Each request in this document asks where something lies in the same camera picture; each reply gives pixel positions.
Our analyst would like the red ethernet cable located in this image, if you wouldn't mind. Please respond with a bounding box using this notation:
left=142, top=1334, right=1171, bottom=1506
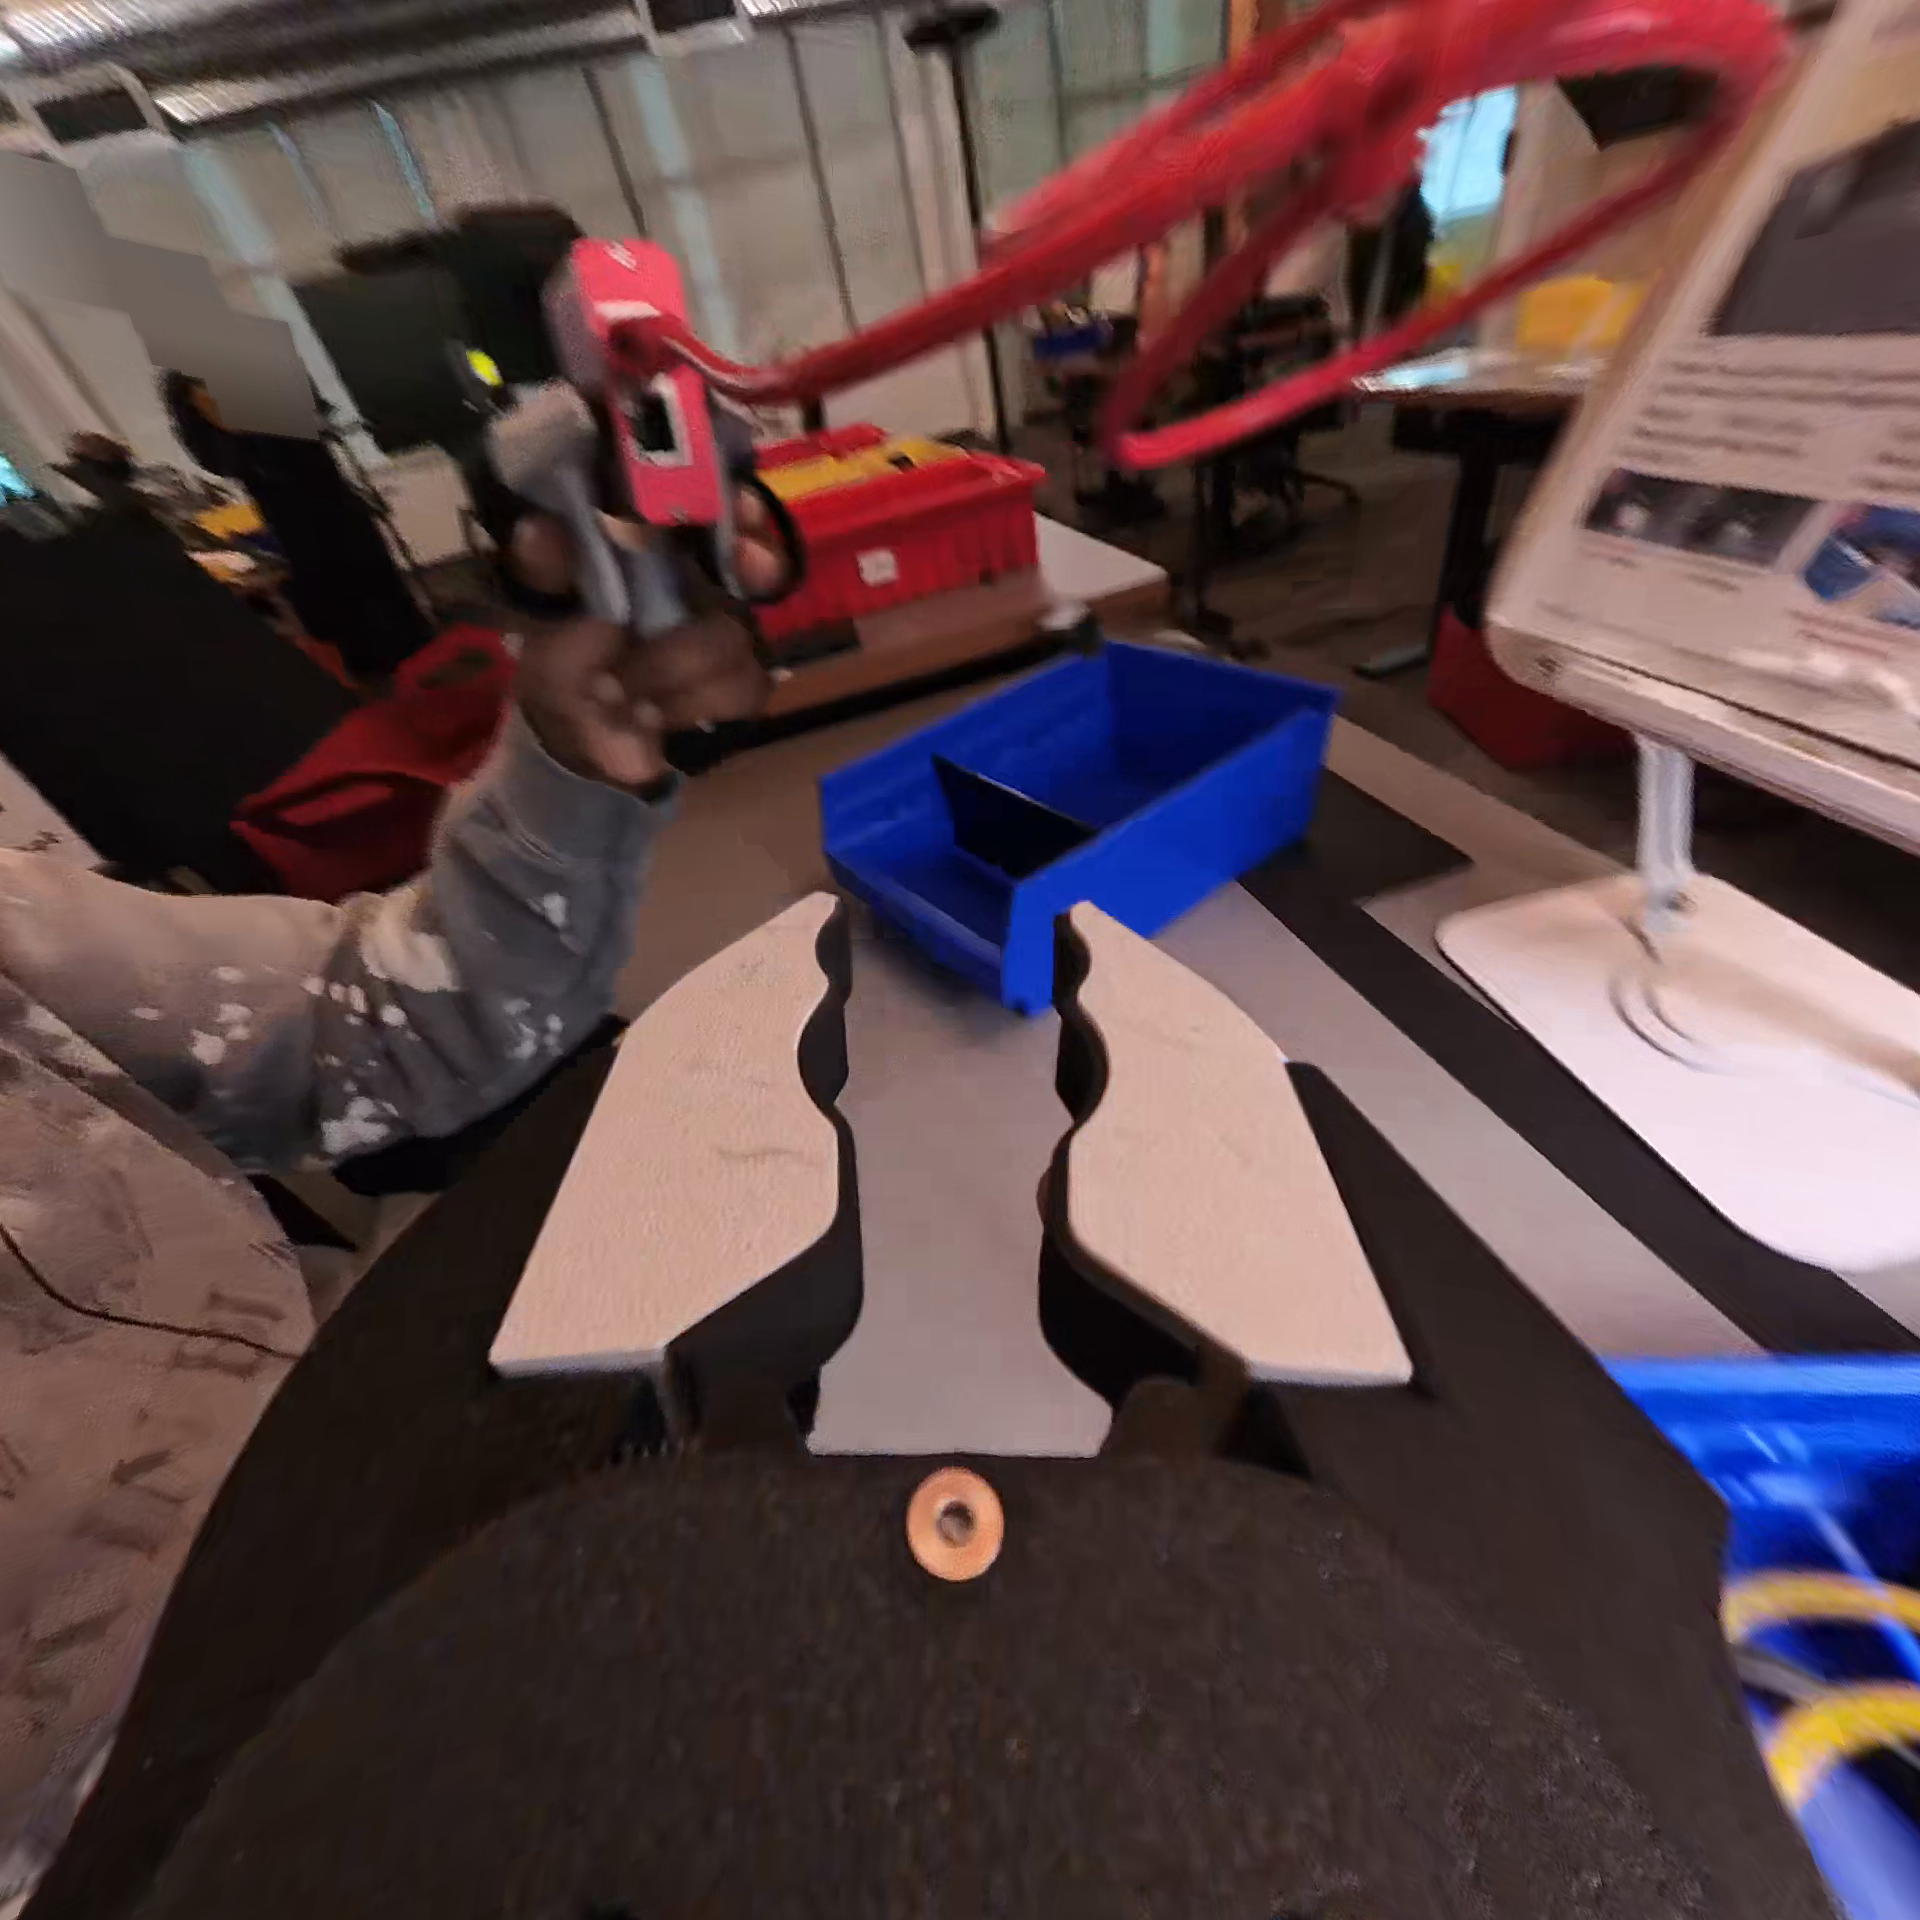
left=606, top=0, right=1795, bottom=474

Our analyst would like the person's torso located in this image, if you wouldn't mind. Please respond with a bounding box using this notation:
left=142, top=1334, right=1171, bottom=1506
left=0, top=976, right=330, bottom=1856

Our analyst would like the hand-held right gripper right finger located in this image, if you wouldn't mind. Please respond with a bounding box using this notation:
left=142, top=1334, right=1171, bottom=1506
left=1034, top=904, right=1416, bottom=1388

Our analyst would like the desk with crates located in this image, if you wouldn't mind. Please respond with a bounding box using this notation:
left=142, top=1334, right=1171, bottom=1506
left=756, top=513, right=1176, bottom=722

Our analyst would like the red storage tote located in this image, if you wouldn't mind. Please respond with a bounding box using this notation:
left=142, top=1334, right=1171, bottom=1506
left=1419, top=608, right=1633, bottom=772

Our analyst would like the coiled yellow cable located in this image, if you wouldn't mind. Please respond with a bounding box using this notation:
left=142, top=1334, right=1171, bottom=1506
left=1718, top=1573, right=1920, bottom=1827

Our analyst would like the person's left hand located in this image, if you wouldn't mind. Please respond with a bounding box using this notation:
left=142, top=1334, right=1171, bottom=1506
left=513, top=527, right=800, bottom=786

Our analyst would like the black office chair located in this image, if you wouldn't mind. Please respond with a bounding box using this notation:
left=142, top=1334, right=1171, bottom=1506
left=0, top=509, right=369, bottom=891

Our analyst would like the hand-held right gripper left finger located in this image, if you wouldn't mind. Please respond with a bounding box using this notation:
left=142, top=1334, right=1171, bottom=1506
left=485, top=891, right=867, bottom=1377

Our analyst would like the background wooden desk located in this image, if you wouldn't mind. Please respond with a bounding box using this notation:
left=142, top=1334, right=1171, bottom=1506
left=1350, top=351, right=1601, bottom=675

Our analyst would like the red ethernet splitter box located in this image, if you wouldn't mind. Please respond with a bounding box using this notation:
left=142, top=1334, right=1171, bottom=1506
left=543, top=239, right=742, bottom=533

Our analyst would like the black floor lamp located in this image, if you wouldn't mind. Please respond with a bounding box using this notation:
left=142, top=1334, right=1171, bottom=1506
left=905, top=0, right=1026, bottom=452

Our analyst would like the person's left forearm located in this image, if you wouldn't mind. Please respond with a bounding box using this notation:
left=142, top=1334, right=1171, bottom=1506
left=0, top=718, right=678, bottom=1175

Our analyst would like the black tape strip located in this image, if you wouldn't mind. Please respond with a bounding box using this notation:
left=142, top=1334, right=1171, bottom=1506
left=1242, top=718, right=1920, bottom=1359

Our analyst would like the yellow storage box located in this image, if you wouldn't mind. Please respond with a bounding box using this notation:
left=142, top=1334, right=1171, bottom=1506
left=1515, top=274, right=1647, bottom=357

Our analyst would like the red bag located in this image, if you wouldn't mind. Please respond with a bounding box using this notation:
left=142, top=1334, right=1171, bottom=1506
left=229, top=628, right=521, bottom=904

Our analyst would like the red storage crate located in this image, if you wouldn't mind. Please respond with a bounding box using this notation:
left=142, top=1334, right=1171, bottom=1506
left=747, top=424, right=1047, bottom=649

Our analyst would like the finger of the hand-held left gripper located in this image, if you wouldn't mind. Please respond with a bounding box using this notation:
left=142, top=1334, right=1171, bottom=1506
left=710, top=393, right=756, bottom=599
left=493, top=383, right=601, bottom=527

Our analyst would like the black bin divider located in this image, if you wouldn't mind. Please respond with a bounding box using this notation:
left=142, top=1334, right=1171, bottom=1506
left=931, top=756, right=1108, bottom=884

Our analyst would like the instruction sheet board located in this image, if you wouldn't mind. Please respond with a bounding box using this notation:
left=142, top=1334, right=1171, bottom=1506
left=1487, top=0, right=1920, bottom=965

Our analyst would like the blue plastic bin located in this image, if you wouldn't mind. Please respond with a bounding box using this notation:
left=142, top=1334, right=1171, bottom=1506
left=820, top=643, right=1342, bottom=1016
left=1597, top=1356, right=1920, bottom=1920

